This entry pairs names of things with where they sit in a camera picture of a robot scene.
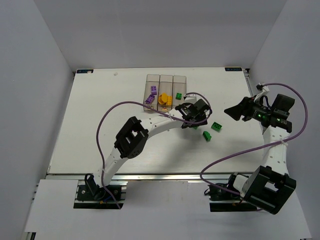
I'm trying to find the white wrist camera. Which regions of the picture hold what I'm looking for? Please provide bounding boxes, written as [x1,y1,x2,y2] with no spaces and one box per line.
[183,94,197,104]
[254,83,270,103]

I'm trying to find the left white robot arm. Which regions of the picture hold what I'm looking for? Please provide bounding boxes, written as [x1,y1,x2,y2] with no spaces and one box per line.
[92,99,212,188]

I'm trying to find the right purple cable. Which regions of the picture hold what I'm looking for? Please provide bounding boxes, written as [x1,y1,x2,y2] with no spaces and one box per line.
[199,82,309,212]

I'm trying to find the orange curved lego brick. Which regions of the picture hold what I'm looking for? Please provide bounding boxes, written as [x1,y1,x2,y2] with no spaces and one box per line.
[158,92,168,105]

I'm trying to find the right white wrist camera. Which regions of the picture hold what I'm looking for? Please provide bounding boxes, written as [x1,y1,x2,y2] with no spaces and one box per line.
[254,83,270,103]

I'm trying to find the purple long lego brick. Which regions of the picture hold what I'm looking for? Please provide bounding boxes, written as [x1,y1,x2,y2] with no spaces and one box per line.
[144,94,156,105]

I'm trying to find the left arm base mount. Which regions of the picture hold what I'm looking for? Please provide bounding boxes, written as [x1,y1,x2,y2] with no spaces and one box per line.
[73,173,125,210]

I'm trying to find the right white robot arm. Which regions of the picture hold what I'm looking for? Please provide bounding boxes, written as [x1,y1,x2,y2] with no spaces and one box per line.
[224,94,297,215]

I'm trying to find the aluminium front rail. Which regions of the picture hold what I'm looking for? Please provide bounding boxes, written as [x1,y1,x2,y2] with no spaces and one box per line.
[44,172,283,183]

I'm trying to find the right blue corner label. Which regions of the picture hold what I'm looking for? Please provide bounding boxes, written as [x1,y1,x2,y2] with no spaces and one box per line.
[224,67,243,72]

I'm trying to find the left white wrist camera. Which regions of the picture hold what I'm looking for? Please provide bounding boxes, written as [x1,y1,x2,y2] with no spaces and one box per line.
[183,94,197,104]

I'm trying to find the blue corner label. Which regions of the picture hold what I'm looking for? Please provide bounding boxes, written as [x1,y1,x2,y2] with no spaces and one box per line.
[76,69,94,74]
[224,67,243,72]

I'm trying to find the green curved lego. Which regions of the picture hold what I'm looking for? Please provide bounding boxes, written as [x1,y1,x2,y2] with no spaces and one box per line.
[202,131,212,142]

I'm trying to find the purple small lego brick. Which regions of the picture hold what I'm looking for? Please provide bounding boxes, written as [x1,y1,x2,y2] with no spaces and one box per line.
[150,85,158,96]

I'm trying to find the left blue corner label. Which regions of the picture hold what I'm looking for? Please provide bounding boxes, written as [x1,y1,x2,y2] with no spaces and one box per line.
[76,69,94,74]

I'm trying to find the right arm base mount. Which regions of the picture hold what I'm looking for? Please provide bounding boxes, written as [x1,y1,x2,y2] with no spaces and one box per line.
[204,185,257,213]

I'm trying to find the purple cable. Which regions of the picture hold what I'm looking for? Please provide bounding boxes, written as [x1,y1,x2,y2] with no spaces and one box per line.
[96,92,213,209]
[199,82,309,212]

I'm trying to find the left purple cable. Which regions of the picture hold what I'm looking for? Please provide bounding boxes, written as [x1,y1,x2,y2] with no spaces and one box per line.
[96,92,213,209]

